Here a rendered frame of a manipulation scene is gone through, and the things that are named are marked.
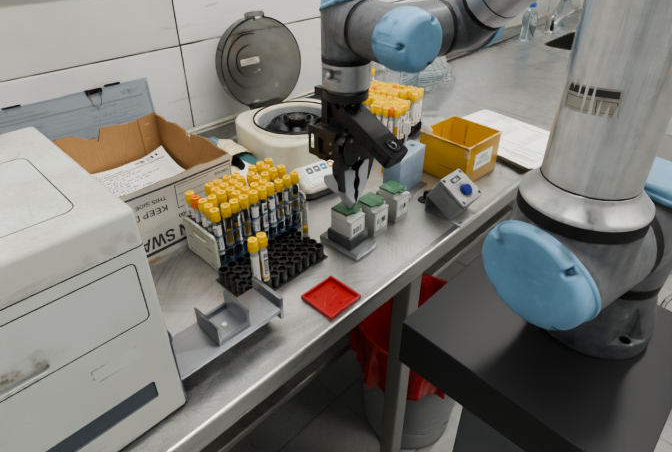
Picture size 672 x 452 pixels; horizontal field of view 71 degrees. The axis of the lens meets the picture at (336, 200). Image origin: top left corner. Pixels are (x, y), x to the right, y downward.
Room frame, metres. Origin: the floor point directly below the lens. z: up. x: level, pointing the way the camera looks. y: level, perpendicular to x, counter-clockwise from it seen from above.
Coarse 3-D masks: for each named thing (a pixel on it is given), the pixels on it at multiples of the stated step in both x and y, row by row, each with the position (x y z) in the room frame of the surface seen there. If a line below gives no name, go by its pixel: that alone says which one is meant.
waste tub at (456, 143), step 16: (432, 128) 1.02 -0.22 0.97; (448, 128) 1.07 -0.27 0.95; (464, 128) 1.06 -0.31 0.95; (480, 128) 1.03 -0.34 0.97; (432, 144) 0.97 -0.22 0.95; (448, 144) 0.94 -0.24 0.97; (464, 144) 1.05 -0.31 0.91; (480, 144) 0.93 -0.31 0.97; (496, 144) 0.98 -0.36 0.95; (432, 160) 0.96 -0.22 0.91; (448, 160) 0.93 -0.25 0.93; (464, 160) 0.91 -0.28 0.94; (480, 160) 0.94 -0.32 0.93; (480, 176) 0.95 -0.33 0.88
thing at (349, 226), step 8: (360, 208) 0.71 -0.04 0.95; (336, 216) 0.69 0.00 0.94; (344, 216) 0.68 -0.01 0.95; (352, 216) 0.69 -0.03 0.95; (360, 216) 0.69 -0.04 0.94; (336, 224) 0.69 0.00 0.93; (344, 224) 0.68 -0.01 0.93; (352, 224) 0.67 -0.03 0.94; (360, 224) 0.69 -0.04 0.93; (344, 232) 0.68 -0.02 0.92; (352, 232) 0.68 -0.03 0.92
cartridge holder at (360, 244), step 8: (328, 232) 0.70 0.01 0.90; (336, 232) 0.69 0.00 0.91; (360, 232) 0.69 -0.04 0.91; (328, 240) 0.70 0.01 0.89; (336, 240) 0.69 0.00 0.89; (344, 240) 0.67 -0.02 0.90; (352, 240) 0.67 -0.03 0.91; (360, 240) 0.69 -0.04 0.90; (368, 240) 0.70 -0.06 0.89; (336, 248) 0.68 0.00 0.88; (344, 248) 0.67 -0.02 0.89; (352, 248) 0.67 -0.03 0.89; (360, 248) 0.67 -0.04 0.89; (368, 248) 0.68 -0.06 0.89; (352, 256) 0.66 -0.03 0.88; (360, 256) 0.66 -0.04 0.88
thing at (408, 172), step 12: (408, 144) 0.92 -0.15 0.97; (420, 144) 0.92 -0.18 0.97; (408, 156) 0.86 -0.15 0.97; (420, 156) 0.91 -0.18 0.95; (384, 168) 0.86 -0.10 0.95; (396, 168) 0.85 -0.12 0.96; (408, 168) 0.87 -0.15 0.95; (420, 168) 0.91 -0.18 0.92; (384, 180) 0.86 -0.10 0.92; (396, 180) 0.85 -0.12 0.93; (408, 180) 0.87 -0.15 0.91; (420, 180) 0.92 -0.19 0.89
